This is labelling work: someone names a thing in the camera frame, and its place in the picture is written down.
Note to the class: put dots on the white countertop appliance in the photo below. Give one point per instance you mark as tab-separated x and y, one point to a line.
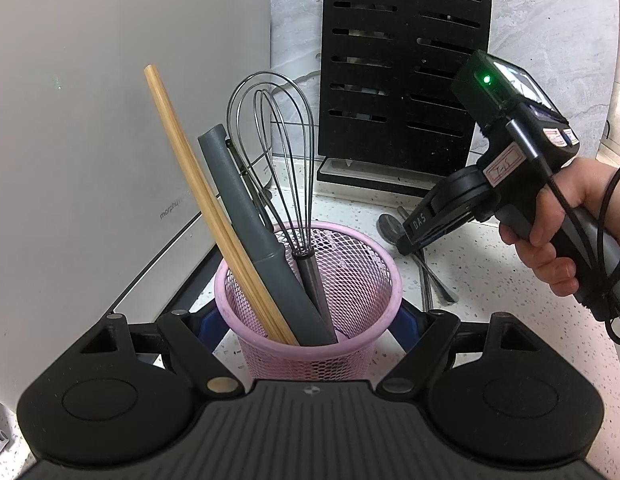
90	135

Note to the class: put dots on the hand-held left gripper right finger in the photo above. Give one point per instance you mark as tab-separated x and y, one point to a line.
424	345

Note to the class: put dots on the black slotted knife block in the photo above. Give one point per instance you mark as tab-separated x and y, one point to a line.
405	25

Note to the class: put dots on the person's right hand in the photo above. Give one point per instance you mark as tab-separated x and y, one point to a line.
544	230

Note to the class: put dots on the long grey spatula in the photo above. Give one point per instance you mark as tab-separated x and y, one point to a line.
240	200

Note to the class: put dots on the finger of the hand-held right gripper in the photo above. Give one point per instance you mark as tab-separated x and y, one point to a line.
419	227

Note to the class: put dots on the pink mesh utensil cup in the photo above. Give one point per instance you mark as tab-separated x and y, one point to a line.
360	350

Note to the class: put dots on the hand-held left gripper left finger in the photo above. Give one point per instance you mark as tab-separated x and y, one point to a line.
185	350

